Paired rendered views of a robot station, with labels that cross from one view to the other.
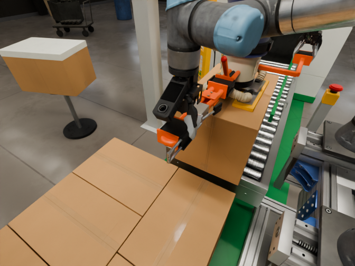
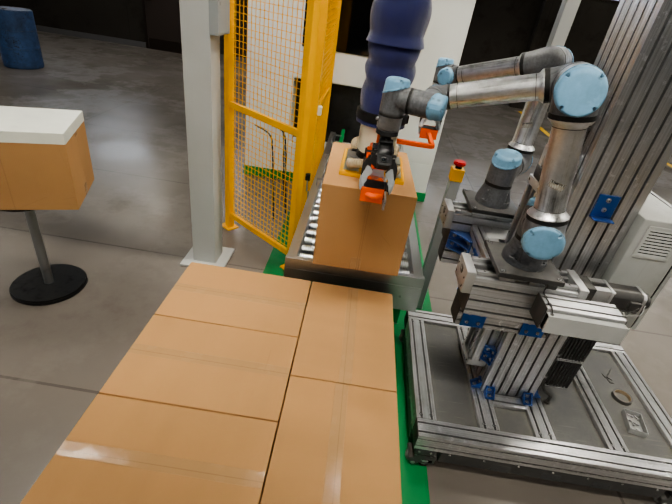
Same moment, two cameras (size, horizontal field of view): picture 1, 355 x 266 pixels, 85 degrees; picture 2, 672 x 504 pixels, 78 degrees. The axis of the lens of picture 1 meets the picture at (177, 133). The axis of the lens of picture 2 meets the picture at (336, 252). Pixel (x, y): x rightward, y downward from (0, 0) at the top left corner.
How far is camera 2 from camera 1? 100 cm
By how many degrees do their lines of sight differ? 26
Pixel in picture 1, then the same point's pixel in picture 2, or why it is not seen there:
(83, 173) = (177, 312)
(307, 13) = (464, 98)
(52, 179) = (40, 378)
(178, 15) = (398, 95)
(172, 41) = (389, 111)
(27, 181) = not seen: outside the picture
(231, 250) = not seen: hidden behind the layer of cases
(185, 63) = (396, 126)
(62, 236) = (203, 381)
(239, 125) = (398, 196)
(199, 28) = (415, 104)
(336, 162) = (481, 223)
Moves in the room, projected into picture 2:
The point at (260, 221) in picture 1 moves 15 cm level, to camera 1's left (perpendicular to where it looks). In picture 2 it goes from (417, 335) to (395, 341)
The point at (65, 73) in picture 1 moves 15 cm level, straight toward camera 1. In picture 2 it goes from (64, 167) to (82, 177)
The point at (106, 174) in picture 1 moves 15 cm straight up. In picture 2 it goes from (214, 306) to (213, 278)
